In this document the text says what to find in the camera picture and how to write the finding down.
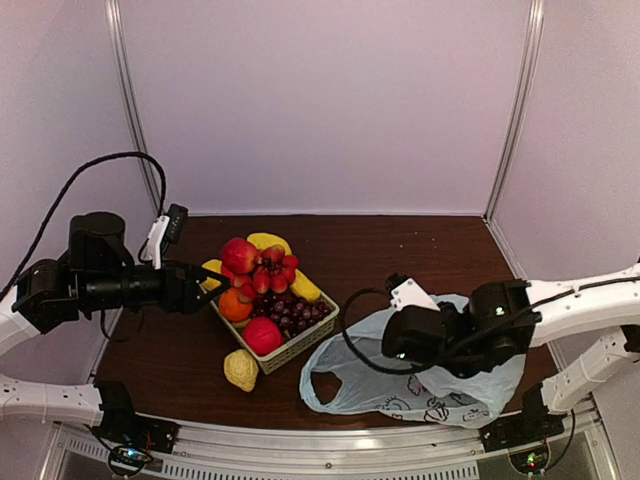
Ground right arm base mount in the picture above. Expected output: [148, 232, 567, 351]
[480, 384, 566, 477]

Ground front aluminium rail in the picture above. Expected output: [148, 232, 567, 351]
[36, 402, 623, 479]

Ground pink red round fruit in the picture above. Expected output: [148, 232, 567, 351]
[242, 317, 283, 356]

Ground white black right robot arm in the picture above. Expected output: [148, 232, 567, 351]
[381, 264, 639, 442]

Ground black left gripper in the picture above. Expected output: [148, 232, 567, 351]
[82, 255, 232, 315]

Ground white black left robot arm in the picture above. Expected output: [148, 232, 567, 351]
[1, 211, 231, 444]

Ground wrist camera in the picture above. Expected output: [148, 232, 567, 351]
[385, 273, 439, 311]
[138, 203, 188, 270]

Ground orange fruit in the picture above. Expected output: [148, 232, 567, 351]
[218, 288, 253, 323]

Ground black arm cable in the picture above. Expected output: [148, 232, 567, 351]
[341, 287, 541, 376]
[0, 151, 169, 301]

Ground red lychee bunch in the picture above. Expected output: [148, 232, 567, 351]
[234, 244, 299, 304]

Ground dark purple grape bunch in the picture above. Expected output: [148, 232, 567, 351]
[252, 292, 333, 338]

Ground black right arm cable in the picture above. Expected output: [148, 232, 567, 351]
[341, 287, 541, 376]

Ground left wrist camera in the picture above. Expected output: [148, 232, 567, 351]
[138, 203, 188, 270]

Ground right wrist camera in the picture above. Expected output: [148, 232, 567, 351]
[385, 273, 439, 311]

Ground right aluminium frame post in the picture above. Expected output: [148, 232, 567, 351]
[483, 0, 545, 224]

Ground left aluminium frame post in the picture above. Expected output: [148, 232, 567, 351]
[104, 0, 167, 221]

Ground pale yellow wrinkled fruit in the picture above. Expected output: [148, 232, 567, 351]
[223, 349, 259, 393]

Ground large yellow lemon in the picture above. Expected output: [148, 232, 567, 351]
[201, 259, 222, 292]

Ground aluminium frame post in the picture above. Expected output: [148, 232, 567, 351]
[104, 0, 167, 221]
[483, 0, 545, 224]

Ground beige perforated plastic basket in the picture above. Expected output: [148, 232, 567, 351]
[211, 287, 339, 374]

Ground long yellow fruit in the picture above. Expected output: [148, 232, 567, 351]
[246, 232, 292, 255]

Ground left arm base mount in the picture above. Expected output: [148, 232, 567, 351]
[87, 381, 179, 478]

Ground dark red fruit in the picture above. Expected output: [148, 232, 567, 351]
[220, 237, 260, 275]

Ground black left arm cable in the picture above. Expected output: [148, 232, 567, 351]
[0, 151, 169, 301]

